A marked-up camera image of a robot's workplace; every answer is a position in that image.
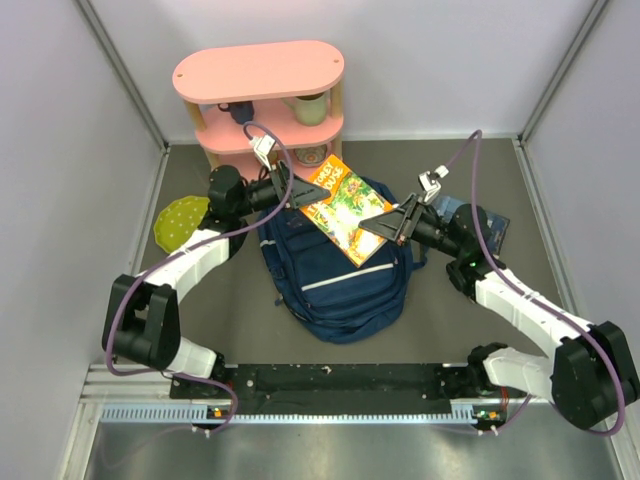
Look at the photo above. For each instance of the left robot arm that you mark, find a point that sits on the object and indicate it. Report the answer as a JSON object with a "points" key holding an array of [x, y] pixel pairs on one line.
{"points": [[143, 323]]}

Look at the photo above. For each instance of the pink three-tier wooden shelf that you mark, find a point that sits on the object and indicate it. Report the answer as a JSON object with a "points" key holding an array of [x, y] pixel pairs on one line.
{"points": [[269, 76]]}

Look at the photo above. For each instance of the green polka dot plate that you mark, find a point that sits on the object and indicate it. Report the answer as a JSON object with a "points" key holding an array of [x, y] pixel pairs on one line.
{"points": [[177, 222]]}

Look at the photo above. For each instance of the blue Nineteen Eighty-Four book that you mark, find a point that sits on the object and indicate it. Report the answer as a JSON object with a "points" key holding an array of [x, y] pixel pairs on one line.
{"points": [[446, 206]]}

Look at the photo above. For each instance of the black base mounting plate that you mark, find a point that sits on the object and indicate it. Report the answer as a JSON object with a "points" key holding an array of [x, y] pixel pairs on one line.
{"points": [[427, 380]]}

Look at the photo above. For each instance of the aluminium frame rail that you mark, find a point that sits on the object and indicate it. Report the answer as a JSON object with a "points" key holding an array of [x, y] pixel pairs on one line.
{"points": [[163, 398]]}

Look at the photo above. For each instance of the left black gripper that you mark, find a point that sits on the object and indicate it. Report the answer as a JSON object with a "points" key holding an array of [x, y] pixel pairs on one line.
{"points": [[301, 192]]}

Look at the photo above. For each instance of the dark blue mug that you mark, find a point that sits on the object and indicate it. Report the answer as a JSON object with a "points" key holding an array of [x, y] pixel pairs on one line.
{"points": [[241, 112]]}

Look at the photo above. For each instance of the patterned ceramic bowl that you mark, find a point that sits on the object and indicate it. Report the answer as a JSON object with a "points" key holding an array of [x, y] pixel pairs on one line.
{"points": [[311, 155]]}

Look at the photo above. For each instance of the navy blue student backpack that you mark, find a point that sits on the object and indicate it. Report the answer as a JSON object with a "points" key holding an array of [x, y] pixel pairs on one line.
{"points": [[333, 299]]}

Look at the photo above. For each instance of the pale green mug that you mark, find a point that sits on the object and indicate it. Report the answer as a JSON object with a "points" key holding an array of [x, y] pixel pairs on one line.
{"points": [[308, 110]]}

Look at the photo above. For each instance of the orange treehouse paperback book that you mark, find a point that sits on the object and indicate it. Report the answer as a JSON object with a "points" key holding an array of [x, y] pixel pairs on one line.
{"points": [[352, 200]]}

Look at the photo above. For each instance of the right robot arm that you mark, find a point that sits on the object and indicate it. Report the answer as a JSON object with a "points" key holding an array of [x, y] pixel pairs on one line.
{"points": [[585, 370]]}

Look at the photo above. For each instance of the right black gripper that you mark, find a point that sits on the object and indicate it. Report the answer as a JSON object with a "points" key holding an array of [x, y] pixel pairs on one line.
{"points": [[400, 224]]}

